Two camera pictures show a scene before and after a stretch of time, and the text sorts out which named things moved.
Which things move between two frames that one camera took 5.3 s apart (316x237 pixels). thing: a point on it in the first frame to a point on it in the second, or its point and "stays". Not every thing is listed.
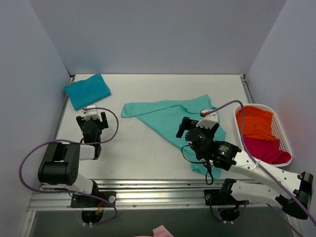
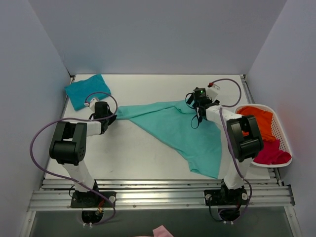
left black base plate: x=83 y=201 stays
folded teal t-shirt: x=83 y=93 stays
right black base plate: x=215 y=197 stays
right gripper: x=197 y=126 to x=195 y=104
